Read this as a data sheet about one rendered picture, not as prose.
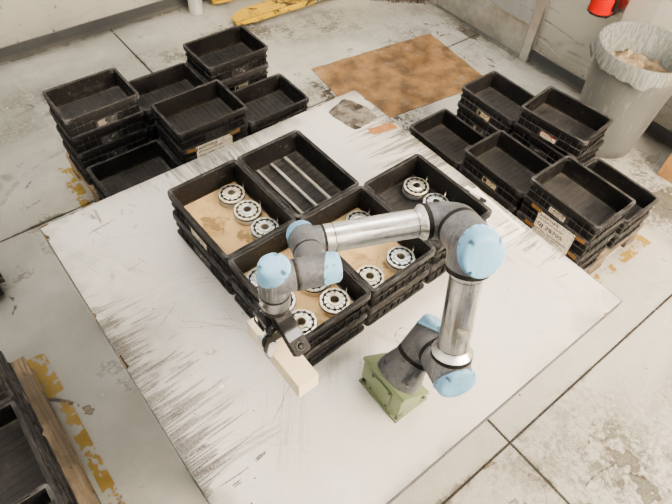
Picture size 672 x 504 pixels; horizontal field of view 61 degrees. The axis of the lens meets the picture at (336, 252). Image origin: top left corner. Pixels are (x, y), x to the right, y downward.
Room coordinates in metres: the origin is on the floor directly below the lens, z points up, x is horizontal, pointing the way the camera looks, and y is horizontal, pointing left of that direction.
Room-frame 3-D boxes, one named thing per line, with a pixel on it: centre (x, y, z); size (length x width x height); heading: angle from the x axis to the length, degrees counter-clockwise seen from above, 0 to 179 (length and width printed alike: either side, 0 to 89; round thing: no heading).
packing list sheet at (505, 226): (1.66, -0.59, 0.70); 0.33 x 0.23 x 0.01; 42
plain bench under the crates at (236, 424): (1.34, 0.03, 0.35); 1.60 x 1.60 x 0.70; 42
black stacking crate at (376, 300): (1.31, -0.10, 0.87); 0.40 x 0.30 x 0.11; 44
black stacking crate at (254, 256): (1.10, 0.11, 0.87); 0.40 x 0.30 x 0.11; 44
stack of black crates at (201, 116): (2.37, 0.76, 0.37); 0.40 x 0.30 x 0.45; 132
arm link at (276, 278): (0.76, 0.13, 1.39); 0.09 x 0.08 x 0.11; 110
